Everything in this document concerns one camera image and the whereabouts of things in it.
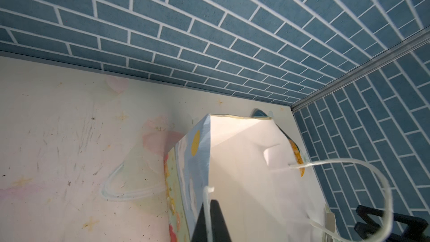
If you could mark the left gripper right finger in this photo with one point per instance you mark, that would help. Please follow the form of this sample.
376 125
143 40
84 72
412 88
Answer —
405 228

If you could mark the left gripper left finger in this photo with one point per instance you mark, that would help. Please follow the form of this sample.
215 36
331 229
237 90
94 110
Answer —
218 225

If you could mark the white paper gift bag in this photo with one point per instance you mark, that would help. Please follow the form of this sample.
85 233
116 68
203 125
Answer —
250 166

